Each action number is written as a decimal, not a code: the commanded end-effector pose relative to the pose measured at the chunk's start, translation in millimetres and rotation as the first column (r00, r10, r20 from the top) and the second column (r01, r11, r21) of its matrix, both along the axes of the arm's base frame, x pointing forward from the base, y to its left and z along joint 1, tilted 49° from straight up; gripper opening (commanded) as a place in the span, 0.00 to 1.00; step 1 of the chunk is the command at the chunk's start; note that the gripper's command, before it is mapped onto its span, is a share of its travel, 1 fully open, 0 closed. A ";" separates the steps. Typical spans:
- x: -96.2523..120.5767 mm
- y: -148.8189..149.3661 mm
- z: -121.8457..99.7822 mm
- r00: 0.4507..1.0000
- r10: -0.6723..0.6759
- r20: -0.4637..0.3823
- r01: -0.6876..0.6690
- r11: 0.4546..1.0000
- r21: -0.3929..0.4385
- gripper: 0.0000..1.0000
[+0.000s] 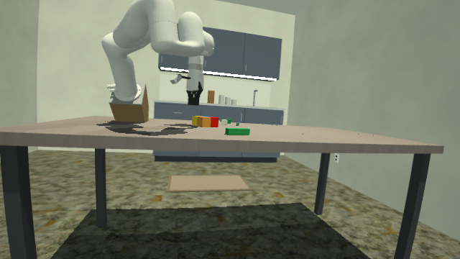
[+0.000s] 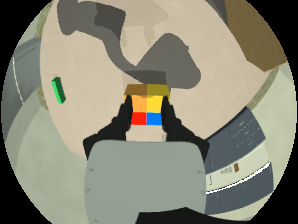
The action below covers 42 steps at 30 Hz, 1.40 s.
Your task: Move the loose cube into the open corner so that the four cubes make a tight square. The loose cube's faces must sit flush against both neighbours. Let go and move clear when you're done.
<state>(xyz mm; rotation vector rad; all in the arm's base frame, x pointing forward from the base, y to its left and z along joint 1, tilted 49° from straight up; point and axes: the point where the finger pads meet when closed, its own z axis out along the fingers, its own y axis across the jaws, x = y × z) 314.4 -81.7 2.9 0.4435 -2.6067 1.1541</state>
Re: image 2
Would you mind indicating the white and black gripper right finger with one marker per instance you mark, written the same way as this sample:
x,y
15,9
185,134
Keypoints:
x,y
178,132

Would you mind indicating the red cube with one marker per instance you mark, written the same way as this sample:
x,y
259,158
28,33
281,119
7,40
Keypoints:
x,y
139,118

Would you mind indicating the green rectangular bar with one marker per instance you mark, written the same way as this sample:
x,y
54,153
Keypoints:
x,y
58,90

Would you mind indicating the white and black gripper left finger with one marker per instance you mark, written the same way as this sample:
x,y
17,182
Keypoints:
x,y
116,130

